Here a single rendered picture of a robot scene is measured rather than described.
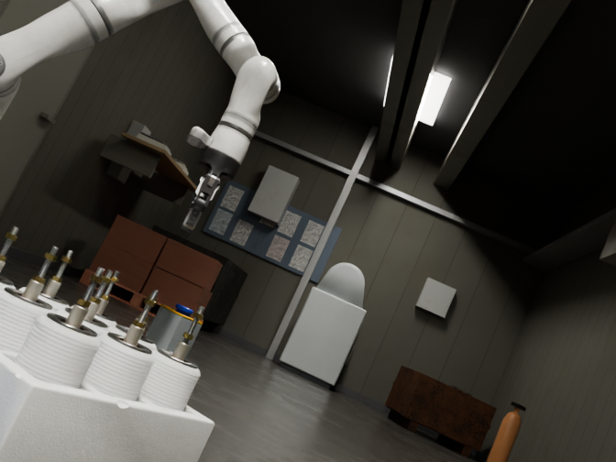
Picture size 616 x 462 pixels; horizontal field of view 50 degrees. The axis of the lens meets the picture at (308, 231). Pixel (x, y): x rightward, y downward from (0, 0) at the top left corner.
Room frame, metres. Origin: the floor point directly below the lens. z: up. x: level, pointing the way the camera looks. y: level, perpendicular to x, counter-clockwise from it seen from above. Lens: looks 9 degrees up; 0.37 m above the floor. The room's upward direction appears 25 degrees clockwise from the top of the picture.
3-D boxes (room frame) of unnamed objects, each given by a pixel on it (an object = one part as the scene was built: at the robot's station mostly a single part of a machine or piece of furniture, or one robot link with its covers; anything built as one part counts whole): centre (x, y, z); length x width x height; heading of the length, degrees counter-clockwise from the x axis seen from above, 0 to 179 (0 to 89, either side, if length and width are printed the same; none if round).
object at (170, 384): (1.16, 0.11, 0.16); 0.10 x 0.10 x 0.18
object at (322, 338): (7.70, -0.70, 0.70); 0.71 x 0.60 x 1.39; 83
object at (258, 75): (1.22, 0.21, 0.75); 0.09 x 0.07 x 0.15; 170
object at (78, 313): (0.97, 0.25, 0.26); 0.02 x 0.02 x 0.03
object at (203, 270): (6.42, 1.13, 0.35); 1.15 x 0.82 x 0.70; 83
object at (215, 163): (1.23, 0.21, 0.58); 0.08 x 0.08 x 0.09
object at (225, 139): (1.23, 0.23, 0.65); 0.11 x 0.09 x 0.06; 101
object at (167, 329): (1.41, 0.17, 0.16); 0.07 x 0.07 x 0.31; 54
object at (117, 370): (1.06, 0.18, 0.16); 0.10 x 0.10 x 0.18
